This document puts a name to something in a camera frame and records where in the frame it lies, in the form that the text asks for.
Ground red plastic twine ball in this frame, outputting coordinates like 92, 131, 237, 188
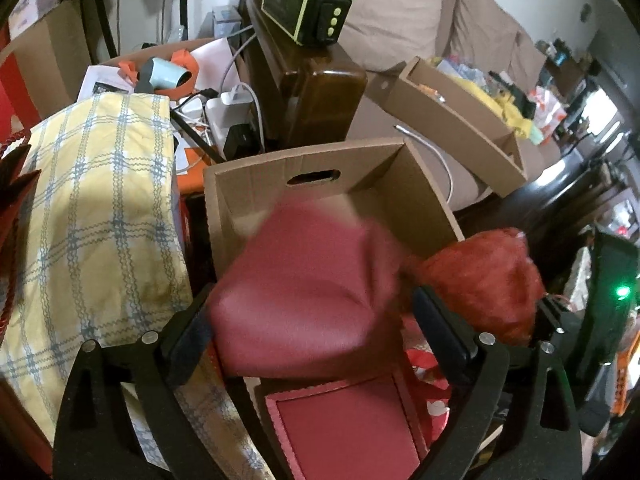
407, 228, 547, 347

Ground red stitched box bag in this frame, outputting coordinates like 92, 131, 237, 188
265, 368, 427, 480

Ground cardboard tray box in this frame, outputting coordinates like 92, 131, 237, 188
202, 136, 467, 480

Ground dark red pouch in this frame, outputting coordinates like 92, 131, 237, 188
208, 203, 402, 379

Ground red cartoon cat bag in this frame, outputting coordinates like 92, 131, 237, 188
401, 314, 451, 448

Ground orange white paper bag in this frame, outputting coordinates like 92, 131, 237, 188
528, 86, 567, 145

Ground yellow plaid tablecloth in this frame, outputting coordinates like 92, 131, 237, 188
1, 93, 273, 479

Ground cardboard tray on sofa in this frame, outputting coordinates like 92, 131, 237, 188
369, 58, 528, 197

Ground yellow plastic bag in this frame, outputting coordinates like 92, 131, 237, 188
449, 70, 536, 139

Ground dark red paper bags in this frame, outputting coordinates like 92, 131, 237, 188
1, 128, 40, 339

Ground beige cushion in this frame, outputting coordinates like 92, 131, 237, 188
338, 0, 442, 73
446, 0, 518, 73

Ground dark wooden sofa armrest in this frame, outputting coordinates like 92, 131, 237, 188
245, 0, 367, 151

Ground brown sofa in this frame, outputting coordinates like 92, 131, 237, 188
241, 0, 560, 210

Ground open box with clutter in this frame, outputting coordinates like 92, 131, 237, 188
77, 37, 265, 197

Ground large brown cardboard box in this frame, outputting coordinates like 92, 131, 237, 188
1, 0, 91, 119

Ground green portable radio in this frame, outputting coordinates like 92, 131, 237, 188
262, 0, 352, 48

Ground white charging cable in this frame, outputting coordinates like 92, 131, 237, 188
392, 122, 456, 206

